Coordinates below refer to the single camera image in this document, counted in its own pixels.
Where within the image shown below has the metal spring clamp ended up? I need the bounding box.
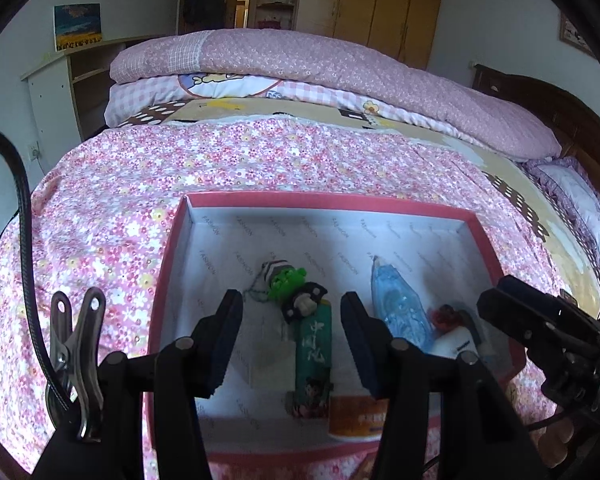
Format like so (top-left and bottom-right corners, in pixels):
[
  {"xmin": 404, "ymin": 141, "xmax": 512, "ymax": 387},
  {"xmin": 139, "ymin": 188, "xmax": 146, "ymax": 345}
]
[{"xmin": 47, "ymin": 287, "xmax": 107, "ymax": 443}]

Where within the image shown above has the green tube orange cap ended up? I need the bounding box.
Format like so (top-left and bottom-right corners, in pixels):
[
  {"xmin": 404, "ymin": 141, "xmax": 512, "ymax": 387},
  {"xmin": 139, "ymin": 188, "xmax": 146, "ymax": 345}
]
[{"xmin": 287, "ymin": 300, "xmax": 335, "ymax": 421}]

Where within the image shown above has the pink floral bed cover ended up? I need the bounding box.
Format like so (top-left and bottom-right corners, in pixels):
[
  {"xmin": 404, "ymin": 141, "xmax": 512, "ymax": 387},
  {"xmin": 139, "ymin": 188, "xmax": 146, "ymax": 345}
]
[{"xmin": 0, "ymin": 115, "xmax": 581, "ymax": 480}]

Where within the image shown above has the cartoon print checked quilt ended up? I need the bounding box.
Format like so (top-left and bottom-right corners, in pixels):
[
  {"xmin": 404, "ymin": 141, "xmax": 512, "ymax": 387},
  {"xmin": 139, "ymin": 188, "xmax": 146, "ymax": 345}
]
[{"xmin": 104, "ymin": 72, "xmax": 481, "ymax": 147}]

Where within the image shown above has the blue correction tape dispenser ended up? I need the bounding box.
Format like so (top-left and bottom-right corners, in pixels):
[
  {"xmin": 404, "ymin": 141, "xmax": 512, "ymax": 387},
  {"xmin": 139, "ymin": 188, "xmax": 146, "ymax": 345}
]
[{"xmin": 370, "ymin": 255, "xmax": 438, "ymax": 353}]

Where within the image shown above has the thin black cable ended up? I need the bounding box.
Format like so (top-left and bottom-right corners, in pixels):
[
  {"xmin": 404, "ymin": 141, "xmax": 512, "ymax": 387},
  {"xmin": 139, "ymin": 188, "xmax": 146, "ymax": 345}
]
[{"xmin": 420, "ymin": 407, "xmax": 571, "ymax": 473}]

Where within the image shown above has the green toy figure keychain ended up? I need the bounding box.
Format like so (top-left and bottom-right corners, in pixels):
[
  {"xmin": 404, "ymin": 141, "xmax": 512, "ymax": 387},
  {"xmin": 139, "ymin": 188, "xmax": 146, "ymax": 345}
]
[{"xmin": 257, "ymin": 259, "xmax": 328, "ymax": 323}]

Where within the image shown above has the framed wall picture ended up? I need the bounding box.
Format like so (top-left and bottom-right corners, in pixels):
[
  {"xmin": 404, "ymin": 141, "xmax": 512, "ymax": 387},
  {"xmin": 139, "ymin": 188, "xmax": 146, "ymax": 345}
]
[{"xmin": 559, "ymin": 10, "xmax": 597, "ymax": 58}]

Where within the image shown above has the wooden wardrobe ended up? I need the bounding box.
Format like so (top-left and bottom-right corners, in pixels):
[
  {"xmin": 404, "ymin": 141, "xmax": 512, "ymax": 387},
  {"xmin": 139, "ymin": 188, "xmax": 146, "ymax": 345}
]
[{"xmin": 250, "ymin": 0, "xmax": 446, "ymax": 71}]

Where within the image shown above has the small white device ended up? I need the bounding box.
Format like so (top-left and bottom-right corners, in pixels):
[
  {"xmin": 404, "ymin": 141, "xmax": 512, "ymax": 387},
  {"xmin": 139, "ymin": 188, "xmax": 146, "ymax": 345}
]
[{"xmin": 432, "ymin": 327, "xmax": 478, "ymax": 358}]

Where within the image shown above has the white pillow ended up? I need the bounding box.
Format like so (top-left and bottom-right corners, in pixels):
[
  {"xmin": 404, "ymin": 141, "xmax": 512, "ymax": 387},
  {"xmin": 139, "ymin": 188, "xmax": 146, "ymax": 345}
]
[{"xmin": 522, "ymin": 156, "xmax": 600, "ymax": 281}]

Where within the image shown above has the yellow cartoon bedsheet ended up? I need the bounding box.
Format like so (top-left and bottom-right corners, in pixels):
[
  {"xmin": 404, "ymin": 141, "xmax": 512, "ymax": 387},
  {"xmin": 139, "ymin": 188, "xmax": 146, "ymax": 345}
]
[{"xmin": 125, "ymin": 97, "xmax": 600, "ymax": 281}]

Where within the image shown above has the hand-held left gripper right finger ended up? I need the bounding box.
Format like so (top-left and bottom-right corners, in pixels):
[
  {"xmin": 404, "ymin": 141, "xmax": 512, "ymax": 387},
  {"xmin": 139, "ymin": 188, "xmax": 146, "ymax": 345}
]
[{"xmin": 340, "ymin": 291, "xmax": 551, "ymax": 480}]

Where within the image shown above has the pink folded quilt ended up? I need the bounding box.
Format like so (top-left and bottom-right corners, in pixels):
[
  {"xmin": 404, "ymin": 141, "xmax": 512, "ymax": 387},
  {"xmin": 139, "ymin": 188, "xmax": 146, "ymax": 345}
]
[{"xmin": 109, "ymin": 28, "xmax": 563, "ymax": 161}]

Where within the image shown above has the person's right hand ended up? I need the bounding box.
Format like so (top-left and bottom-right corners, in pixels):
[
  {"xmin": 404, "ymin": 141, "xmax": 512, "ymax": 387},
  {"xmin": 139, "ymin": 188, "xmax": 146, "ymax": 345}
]
[{"xmin": 537, "ymin": 410, "xmax": 581, "ymax": 468}]

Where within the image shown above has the dark wooden headboard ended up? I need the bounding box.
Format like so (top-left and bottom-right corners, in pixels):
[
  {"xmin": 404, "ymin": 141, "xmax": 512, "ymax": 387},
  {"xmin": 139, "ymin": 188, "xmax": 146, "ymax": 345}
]
[{"xmin": 472, "ymin": 64, "xmax": 600, "ymax": 201}]

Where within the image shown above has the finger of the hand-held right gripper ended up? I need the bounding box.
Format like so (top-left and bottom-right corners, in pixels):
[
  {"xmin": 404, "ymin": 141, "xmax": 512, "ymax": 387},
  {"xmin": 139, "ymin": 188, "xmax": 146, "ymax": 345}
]
[
  {"xmin": 476, "ymin": 287, "xmax": 581, "ymax": 361},
  {"xmin": 496, "ymin": 274, "xmax": 600, "ymax": 335}
]

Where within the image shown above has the thick black cable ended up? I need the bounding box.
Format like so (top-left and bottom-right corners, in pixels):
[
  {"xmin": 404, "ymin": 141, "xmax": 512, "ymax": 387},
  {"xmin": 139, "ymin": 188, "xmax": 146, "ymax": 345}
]
[{"xmin": 0, "ymin": 124, "xmax": 81, "ymax": 411}]

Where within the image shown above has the pink shallow box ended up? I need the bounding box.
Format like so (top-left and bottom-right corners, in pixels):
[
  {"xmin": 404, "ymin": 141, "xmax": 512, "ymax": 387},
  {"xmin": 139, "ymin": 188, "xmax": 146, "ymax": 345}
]
[{"xmin": 145, "ymin": 191, "xmax": 528, "ymax": 466}]

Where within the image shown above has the white shelf unit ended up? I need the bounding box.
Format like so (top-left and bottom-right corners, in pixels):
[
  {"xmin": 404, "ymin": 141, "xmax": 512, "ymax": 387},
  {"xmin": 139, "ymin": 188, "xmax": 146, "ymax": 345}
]
[{"xmin": 21, "ymin": 35, "xmax": 156, "ymax": 143}]

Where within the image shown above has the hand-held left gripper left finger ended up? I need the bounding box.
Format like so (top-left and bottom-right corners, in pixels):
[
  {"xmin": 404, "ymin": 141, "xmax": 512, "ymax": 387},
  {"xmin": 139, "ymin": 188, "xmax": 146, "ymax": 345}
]
[{"xmin": 30, "ymin": 289, "xmax": 244, "ymax": 480}]

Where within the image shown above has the white bottle orange label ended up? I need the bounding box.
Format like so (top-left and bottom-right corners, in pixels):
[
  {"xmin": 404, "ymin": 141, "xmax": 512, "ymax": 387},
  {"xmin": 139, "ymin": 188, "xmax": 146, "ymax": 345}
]
[{"xmin": 328, "ymin": 395, "xmax": 388, "ymax": 443}]

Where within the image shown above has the blue landscape painting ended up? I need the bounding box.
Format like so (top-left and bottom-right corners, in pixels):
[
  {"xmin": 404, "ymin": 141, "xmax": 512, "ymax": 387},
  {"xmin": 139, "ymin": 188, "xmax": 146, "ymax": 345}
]
[{"xmin": 54, "ymin": 3, "xmax": 103, "ymax": 52}]

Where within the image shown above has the small red toy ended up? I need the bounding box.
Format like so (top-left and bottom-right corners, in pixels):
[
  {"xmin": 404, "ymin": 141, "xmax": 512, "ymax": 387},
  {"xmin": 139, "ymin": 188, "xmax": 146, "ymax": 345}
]
[{"xmin": 427, "ymin": 304, "xmax": 463, "ymax": 333}]

